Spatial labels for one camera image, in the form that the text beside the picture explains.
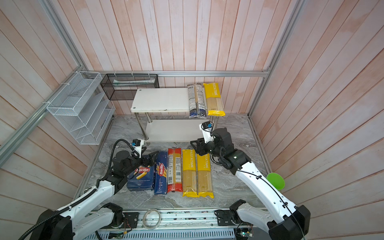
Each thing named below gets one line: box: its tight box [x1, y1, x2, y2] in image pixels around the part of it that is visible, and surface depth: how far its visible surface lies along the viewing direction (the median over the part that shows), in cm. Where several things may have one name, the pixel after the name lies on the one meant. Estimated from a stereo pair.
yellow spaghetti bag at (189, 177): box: [182, 149, 199, 198], surface depth 88 cm
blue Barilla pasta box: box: [127, 164, 155, 192], surface depth 81 cm
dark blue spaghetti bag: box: [187, 82, 207, 119], surface depth 78 cm
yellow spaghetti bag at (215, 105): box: [203, 82, 226, 116], surface depth 78 cm
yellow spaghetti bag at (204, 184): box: [196, 153, 214, 199], surface depth 87 cm
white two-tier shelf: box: [130, 87, 219, 143], surface depth 83 cm
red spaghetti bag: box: [167, 148, 183, 193], surface depth 90 cm
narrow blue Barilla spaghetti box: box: [154, 150, 169, 195], surface depth 87 cm
